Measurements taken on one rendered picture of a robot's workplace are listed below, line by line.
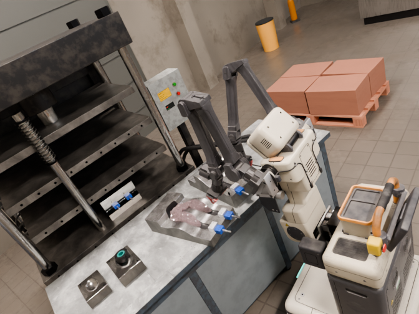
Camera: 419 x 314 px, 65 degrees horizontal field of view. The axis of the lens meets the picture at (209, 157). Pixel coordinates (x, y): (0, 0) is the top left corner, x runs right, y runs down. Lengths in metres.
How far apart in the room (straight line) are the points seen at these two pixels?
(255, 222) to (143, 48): 4.31
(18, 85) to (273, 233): 1.79
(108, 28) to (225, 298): 1.83
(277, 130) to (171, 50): 4.93
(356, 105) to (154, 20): 3.76
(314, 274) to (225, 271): 0.55
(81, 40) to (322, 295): 2.05
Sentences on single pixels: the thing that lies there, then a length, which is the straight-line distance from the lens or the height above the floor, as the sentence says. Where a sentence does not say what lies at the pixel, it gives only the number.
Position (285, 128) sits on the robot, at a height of 1.32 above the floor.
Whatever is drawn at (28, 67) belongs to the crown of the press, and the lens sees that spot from 2.11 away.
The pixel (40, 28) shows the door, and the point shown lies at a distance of 5.05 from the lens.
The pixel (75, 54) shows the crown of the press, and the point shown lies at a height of 1.89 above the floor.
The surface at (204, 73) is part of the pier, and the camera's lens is 6.39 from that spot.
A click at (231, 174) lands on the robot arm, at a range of 1.49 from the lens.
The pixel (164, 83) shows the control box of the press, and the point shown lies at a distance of 2.57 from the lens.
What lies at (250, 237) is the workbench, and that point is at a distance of 2.16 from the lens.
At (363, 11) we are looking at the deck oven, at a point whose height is 0.26.
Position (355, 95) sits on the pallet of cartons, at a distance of 3.74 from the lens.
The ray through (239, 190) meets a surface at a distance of 1.95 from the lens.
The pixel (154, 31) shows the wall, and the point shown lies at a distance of 6.10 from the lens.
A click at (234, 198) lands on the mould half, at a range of 1.97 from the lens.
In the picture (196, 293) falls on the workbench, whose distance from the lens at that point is 2.07.
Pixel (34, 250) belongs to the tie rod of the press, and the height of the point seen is 0.99.
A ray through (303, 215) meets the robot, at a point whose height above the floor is 0.86.
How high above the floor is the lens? 2.07
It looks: 29 degrees down
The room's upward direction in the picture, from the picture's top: 24 degrees counter-clockwise
